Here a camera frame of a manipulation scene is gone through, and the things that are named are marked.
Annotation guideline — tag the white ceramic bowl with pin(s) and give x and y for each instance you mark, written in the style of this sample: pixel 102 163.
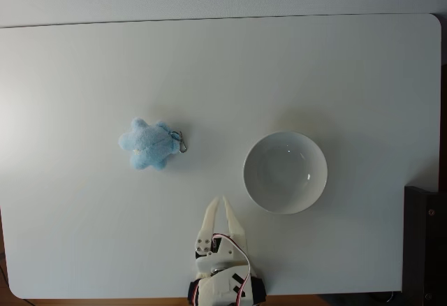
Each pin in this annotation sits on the white ceramic bowl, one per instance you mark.
pixel 284 173

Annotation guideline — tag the skyblue plush doll with clasp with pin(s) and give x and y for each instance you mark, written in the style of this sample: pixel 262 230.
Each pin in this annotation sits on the skyblue plush doll with clasp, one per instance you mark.
pixel 146 145

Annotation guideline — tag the black table clamp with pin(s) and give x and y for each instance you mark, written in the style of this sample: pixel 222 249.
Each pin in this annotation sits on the black table clamp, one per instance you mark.
pixel 192 290
pixel 260 288

